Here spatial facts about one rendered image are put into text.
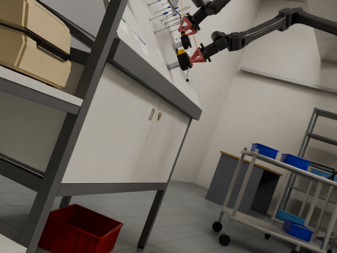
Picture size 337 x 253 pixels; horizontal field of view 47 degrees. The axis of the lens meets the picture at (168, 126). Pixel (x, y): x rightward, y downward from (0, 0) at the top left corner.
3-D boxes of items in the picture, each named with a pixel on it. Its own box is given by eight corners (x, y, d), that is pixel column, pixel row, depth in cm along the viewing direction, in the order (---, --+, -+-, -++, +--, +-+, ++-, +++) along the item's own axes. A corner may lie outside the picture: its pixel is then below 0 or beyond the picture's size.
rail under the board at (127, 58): (198, 121, 223) (202, 110, 224) (113, 59, 111) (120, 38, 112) (190, 118, 225) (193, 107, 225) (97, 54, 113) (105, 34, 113)
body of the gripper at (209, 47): (198, 43, 190) (211, 36, 189) (203, 53, 199) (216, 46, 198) (203, 53, 188) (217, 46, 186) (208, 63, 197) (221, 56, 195)
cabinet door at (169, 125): (168, 183, 219) (191, 118, 220) (132, 183, 167) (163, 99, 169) (164, 181, 220) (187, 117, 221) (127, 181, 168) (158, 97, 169)
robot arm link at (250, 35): (294, 9, 204) (291, 28, 211) (285, 6, 208) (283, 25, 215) (235, 35, 186) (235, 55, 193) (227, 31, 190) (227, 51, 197)
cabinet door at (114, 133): (130, 182, 167) (161, 98, 169) (61, 183, 115) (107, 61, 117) (126, 181, 168) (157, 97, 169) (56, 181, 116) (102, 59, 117)
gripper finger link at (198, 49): (185, 53, 194) (201, 44, 192) (189, 60, 200) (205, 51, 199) (190, 64, 191) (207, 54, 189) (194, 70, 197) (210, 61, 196)
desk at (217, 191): (268, 215, 658) (282, 174, 660) (248, 217, 535) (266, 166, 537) (229, 199, 692) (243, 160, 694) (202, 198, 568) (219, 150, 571)
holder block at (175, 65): (172, 85, 165) (193, 77, 162) (164, 59, 167) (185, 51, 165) (175, 88, 169) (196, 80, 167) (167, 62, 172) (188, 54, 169)
